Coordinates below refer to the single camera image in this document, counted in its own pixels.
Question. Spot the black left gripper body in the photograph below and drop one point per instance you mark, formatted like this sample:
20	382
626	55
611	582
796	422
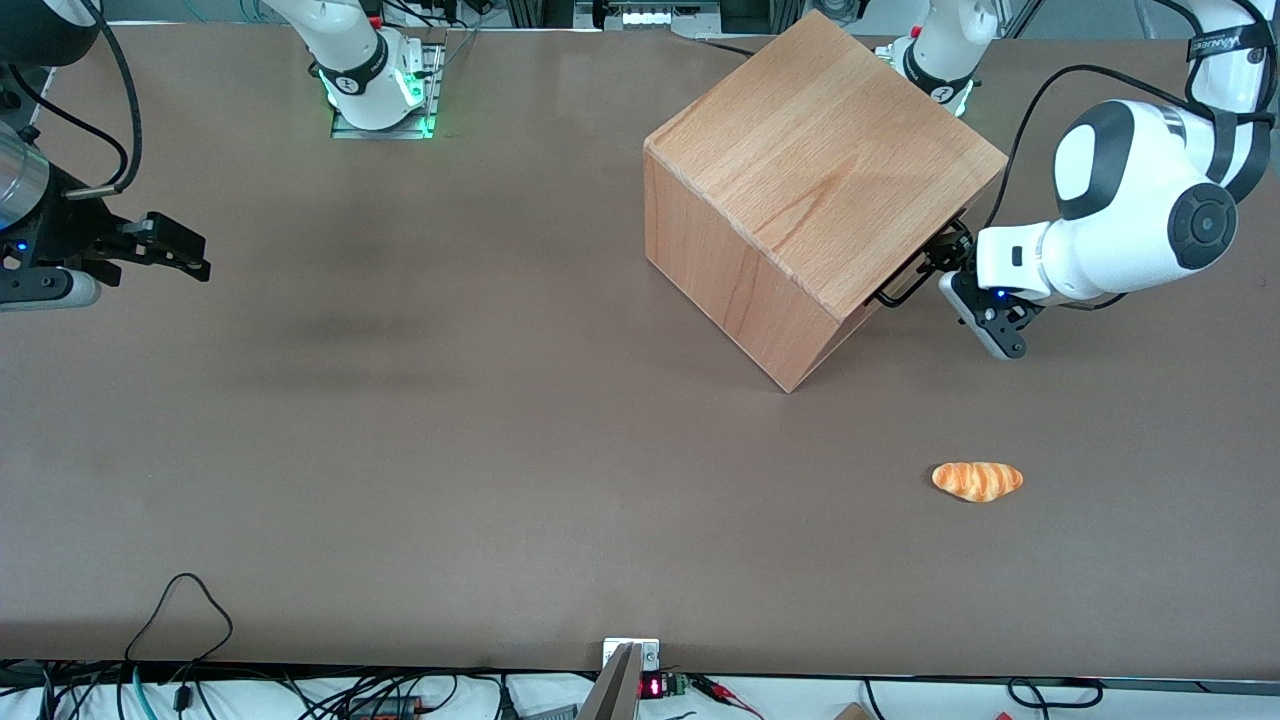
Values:
948	254

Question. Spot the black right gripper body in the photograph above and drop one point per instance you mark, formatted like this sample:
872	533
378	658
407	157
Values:
62	222

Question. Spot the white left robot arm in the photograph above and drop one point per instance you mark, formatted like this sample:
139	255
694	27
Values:
1130	240

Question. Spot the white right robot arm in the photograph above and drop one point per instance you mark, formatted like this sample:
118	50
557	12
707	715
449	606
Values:
345	50

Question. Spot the wooden drawer cabinet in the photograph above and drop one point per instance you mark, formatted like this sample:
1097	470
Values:
800	150

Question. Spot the orange toy bread roll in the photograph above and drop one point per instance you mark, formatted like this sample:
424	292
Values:
977	481

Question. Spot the white lit device box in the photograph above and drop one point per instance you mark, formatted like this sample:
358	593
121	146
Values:
655	14

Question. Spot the brown cardboard piece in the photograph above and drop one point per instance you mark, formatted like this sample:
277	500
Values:
852	712

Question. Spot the red digit display module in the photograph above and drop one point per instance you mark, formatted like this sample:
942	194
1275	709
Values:
655	686

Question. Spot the black and orange power device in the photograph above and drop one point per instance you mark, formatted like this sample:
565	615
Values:
385	708

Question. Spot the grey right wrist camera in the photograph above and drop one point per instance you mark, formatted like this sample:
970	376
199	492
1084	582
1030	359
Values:
45	290

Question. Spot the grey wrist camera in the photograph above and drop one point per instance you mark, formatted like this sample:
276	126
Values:
990	325
45	290

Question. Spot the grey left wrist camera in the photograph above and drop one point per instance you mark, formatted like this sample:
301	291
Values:
990	325

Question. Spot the slim aluminium frame profile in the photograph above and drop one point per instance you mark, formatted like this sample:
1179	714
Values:
1020	18

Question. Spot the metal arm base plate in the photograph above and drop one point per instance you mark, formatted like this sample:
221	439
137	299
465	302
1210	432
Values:
436	80

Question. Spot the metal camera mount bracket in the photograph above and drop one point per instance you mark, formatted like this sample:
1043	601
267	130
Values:
625	675

